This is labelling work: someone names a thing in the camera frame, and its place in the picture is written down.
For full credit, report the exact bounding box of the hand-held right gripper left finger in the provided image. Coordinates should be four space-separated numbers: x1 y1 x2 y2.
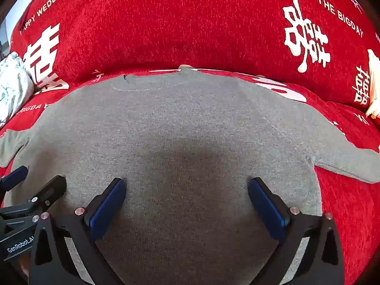
28 177 127 285

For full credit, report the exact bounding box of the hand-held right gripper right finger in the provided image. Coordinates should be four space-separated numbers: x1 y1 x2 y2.
247 177 346 285

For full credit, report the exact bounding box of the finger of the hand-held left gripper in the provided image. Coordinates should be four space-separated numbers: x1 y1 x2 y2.
0 165 29 198
0 175 67 224

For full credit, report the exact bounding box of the grey knit sweater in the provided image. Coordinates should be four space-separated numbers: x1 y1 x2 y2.
0 65 380 285

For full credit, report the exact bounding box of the white floral cloth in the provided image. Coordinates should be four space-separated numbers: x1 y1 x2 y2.
0 51 35 129

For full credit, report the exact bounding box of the cream patterned cloth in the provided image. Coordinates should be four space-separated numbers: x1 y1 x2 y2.
365 49 380 120

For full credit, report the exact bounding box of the red printed blanket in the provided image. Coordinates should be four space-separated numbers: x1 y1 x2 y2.
0 0 380 285

